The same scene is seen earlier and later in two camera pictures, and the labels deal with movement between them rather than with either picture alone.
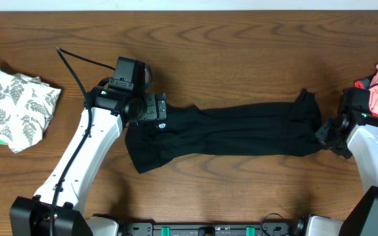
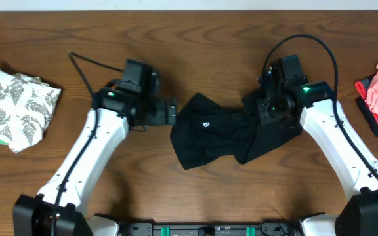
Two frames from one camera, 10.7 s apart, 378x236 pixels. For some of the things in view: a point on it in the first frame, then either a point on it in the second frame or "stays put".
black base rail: x=268 y=229 stays put
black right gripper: x=321 y=133 to x=264 y=117
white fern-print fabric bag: x=14 y=109 stays put
